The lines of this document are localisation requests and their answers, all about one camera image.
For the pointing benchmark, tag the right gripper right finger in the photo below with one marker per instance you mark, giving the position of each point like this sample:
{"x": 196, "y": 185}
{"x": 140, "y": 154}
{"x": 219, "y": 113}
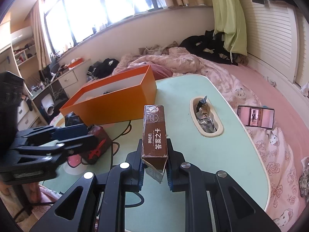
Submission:
{"x": 214, "y": 201}

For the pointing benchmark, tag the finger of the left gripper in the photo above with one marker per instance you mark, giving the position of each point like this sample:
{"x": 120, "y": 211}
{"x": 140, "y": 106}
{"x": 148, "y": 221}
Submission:
{"x": 75, "y": 145}
{"x": 70, "y": 130}

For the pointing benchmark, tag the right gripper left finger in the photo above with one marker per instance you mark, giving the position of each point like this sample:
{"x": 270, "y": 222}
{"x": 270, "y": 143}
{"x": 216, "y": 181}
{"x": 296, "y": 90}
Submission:
{"x": 96, "y": 202}

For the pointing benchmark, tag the brown card box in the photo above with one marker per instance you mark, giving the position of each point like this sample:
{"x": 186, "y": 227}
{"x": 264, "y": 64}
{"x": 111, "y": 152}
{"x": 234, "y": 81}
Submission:
{"x": 154, "y": 153}

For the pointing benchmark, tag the black shiny lace bag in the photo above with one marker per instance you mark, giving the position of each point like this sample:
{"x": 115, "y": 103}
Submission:
{"x": 72, "y": 119}

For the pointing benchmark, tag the dark red textured pouch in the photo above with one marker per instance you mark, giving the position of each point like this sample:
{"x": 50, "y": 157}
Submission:
{"x": 103, "y": 143}

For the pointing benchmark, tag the white drawer cabinet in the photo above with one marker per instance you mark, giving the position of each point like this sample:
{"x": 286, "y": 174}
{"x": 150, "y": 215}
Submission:
{"x": 75, "y": 78}

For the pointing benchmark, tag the pink floral quilt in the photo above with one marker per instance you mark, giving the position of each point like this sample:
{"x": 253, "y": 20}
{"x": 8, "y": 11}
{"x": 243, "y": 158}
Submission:
{"x": 280, "y": 148}

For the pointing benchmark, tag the black clothes pile left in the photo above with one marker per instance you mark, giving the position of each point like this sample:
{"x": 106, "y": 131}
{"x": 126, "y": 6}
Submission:
{"x": 102, "y": 69}

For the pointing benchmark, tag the black clothes pile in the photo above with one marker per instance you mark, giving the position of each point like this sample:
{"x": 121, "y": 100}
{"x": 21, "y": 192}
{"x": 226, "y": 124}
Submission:
{"x": 209, "y": 47}
{"x": 102, "y": 69}

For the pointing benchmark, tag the beige window curtain left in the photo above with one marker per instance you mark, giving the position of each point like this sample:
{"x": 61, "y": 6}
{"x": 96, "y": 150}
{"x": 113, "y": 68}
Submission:
{"x": 42, "y": 45}

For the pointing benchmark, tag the orange cardboard box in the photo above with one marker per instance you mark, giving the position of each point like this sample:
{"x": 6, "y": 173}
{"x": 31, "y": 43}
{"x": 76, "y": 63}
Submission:
{"x": 132, "y": 91}

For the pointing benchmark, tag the foil wrappers in slot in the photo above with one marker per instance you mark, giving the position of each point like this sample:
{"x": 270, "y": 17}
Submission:
{"x": 203, "y": 116}

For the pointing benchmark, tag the patterned cloth on bed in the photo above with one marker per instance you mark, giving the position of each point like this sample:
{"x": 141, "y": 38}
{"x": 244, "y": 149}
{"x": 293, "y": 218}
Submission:
{"x": 304, "y": 179}

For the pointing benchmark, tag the smartphone on bed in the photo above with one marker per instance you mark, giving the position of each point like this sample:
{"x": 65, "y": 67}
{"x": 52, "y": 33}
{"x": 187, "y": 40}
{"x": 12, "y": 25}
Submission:
{"x": 253, "y": 116}

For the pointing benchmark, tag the black clothes pile right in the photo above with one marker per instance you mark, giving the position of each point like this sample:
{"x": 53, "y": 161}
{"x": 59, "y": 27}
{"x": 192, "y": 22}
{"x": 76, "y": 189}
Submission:
{"x": 209, "y": 47}

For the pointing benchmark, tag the green hanging cloth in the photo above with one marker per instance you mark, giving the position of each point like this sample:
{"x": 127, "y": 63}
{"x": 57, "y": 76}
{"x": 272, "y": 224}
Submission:
{"x": 229, "y": 18}

